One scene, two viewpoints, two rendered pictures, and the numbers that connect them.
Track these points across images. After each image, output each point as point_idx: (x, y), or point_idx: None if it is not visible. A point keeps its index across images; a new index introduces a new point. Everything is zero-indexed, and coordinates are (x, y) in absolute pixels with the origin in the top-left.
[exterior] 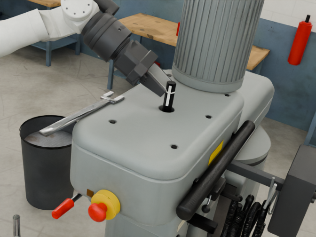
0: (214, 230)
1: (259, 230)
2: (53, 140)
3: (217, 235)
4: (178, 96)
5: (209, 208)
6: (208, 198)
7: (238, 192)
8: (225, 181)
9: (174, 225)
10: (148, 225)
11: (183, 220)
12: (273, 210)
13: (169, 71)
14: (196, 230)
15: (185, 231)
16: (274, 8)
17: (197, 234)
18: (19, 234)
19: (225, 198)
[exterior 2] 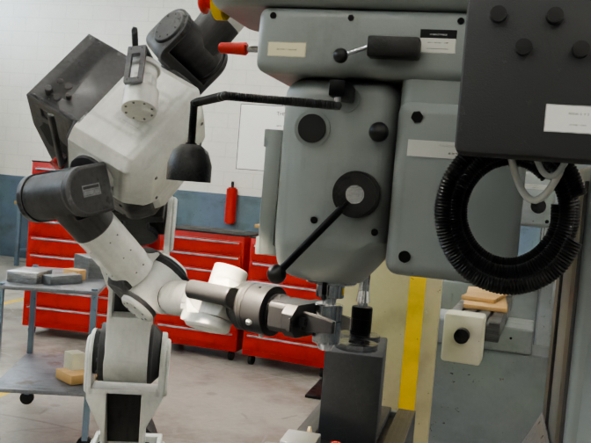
0: (329, 83)
1: (456, 158)
2: None
3: (567, 343)
4: None
5: (341, 50)
6: (422, 106)
7: (588, 193)
8: (414, 39)
9: (260, 35)
10: (215, 4)
11: (285, 44)
12: (558, 168)
13: None
14: (396, 173)
15: (368, 154)
16: None
17: (398, 186)
18: (362, 289)
19: (579, 221)
